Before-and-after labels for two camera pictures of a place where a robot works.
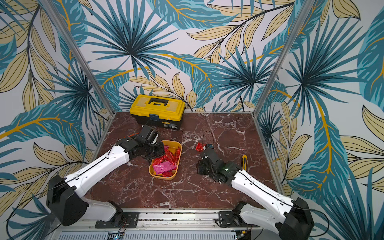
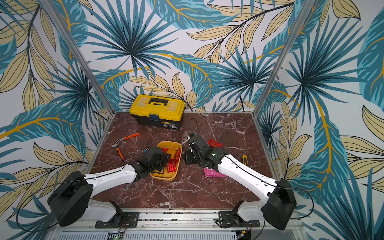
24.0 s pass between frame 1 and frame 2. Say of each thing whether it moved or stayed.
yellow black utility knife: stayed
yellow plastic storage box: stayed
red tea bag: moved
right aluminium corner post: stayed
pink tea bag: moved
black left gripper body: moved
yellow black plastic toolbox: stayed
